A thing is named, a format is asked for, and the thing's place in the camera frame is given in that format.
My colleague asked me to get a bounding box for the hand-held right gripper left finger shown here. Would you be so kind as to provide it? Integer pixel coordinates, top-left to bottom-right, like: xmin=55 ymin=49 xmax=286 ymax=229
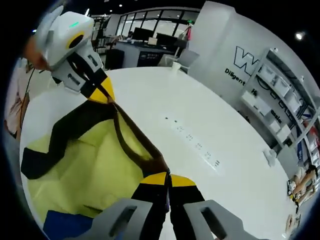
xmin=92 ymin=171 xmax=173 ymax=240

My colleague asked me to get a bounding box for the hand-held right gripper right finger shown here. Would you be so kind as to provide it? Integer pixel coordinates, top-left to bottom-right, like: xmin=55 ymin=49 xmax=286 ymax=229
xmin=169 ymin=174 xmax=245 ymax=240

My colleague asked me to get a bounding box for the yellow garment with dark sleeves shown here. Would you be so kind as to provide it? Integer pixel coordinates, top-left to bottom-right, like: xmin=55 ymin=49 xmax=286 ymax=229
xmin=19 ymin=98 xmax=173 ymax=240

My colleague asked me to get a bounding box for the person's left hand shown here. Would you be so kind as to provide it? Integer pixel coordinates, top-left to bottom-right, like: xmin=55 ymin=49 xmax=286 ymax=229
xmin=23 ymin=37 xmax=53 ymax=71

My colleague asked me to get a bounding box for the dark office counter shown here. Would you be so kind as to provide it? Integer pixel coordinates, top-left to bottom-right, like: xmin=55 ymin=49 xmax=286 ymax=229
xmin=104 ymin=41 xmax=176 ymax=70

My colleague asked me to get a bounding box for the black computer monitor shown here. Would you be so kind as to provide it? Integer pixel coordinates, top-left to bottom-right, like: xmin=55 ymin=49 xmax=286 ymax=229
xmin=155 ymin=32 xmax=180 ymax=47
xmin=131 ymin=27 xmax=156 ymax=41

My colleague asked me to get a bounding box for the person's light shirt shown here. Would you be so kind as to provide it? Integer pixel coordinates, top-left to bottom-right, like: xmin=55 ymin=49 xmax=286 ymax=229
xmin=4 ymin=57 xmax=31 ymax=139

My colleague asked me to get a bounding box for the grey office chair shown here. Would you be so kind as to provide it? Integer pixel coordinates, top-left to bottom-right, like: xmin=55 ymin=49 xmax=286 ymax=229
xmin=159 ymin=48 xmax=201 ymax=74

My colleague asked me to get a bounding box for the crumpled white cloth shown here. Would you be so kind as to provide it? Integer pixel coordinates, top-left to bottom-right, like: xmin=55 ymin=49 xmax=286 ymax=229
xmin=262 ymin=148 xmax=277 ymax=167

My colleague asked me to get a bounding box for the pink hanging cloth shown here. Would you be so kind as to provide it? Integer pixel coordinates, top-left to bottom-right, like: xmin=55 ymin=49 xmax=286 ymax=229
xmin=186 ymin=23 xmax=195 ymax=41

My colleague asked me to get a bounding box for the assorted small items pile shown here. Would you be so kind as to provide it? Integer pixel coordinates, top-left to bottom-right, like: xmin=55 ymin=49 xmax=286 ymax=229
xmin=286 ymin=179 xmax=302 ymax=227

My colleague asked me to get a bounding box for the grey metal shelf unit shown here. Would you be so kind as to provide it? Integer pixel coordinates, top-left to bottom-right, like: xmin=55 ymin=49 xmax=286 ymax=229
xmin=239 ymin=47 xmax=320 ymax=176

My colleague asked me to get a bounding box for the row of white storage bins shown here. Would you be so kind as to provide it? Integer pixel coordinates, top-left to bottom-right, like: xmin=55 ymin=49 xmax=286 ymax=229
xmin=243 ymin=63 xmax=316 ymax=151

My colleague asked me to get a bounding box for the thin black cable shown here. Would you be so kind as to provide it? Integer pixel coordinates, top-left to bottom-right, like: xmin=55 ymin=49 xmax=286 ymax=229
xmin=20 ymin=66 xmax=36 ymax=122

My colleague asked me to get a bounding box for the wall logo lettering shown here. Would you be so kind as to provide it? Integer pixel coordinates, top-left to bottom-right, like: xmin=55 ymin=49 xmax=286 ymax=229
xmin=223 ymin=45 xmax=284 ymax=126

